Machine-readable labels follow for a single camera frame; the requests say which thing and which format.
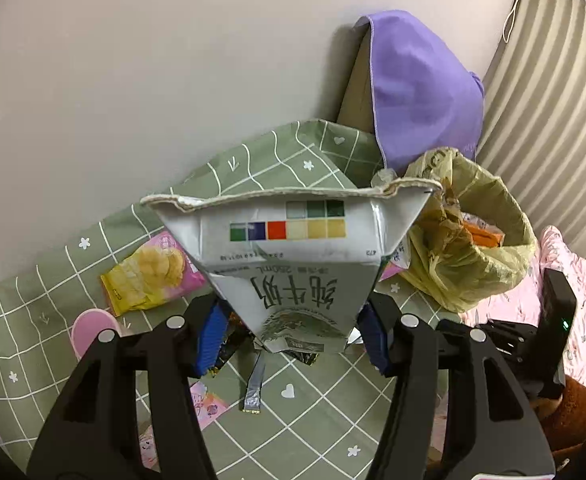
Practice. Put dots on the beige pleated window blind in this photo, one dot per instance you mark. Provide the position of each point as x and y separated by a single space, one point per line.
535 116

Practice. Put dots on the brown fuzzy sleeve forearm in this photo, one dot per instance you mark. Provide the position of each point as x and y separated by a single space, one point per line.
565 430

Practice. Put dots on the pink lidded cup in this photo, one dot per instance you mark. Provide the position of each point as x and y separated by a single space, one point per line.
87 327

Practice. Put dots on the white milk carton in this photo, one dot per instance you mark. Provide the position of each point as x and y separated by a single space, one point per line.
296 264

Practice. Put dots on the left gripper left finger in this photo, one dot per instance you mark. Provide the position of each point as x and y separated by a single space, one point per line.
211 337

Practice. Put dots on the yellow pink chips bag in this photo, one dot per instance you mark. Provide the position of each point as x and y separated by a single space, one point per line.
158 272

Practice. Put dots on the purple cloth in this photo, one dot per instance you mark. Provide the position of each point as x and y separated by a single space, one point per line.
422 95

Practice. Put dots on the grey foil strip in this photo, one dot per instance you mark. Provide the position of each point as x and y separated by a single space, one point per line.
252 398

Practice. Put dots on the pink cartoon wrapper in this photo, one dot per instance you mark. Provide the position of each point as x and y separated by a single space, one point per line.
207 405

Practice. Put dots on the green checked tablecloth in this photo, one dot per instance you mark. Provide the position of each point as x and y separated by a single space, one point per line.
322 420

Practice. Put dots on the cardboard box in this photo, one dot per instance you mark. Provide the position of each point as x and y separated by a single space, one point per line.
356 110

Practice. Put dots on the yellow trash bag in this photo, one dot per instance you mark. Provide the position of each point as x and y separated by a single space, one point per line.
471 240

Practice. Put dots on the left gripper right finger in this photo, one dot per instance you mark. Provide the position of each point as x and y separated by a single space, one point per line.
374 337

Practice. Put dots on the right hand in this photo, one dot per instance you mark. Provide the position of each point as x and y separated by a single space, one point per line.
545 407

